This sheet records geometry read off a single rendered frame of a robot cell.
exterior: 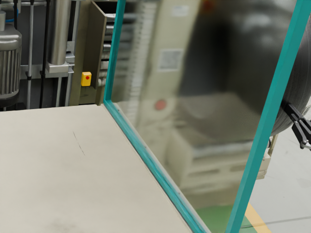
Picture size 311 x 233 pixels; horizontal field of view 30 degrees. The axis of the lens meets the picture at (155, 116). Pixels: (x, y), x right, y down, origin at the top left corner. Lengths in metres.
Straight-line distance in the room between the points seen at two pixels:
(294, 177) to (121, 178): 2.59
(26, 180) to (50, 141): 0.14
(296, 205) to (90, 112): 2.26
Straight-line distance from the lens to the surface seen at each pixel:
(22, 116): 1.30
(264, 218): 3.26
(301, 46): 1.81
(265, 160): 2.10
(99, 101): 2.47
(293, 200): 3.47
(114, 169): 1.17
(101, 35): 2.11
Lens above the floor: 1.95
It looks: 30 degrees down
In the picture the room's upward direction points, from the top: 11 degrees clockwise
